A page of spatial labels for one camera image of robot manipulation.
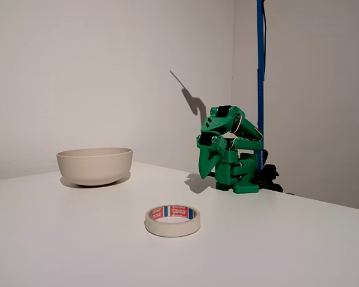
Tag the beige masking tape roll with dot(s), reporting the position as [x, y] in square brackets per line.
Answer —
[167, 230]

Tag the beige round bowl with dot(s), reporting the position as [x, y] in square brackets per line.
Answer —
[92, 167]

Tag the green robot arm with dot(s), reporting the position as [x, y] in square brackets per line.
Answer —
[227, 173]

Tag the black table clamp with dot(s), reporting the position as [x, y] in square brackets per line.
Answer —
[269, 175]

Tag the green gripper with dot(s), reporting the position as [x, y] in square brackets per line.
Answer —
[206, 156]

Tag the blue camera pole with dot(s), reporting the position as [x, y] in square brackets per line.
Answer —
[260, 59]

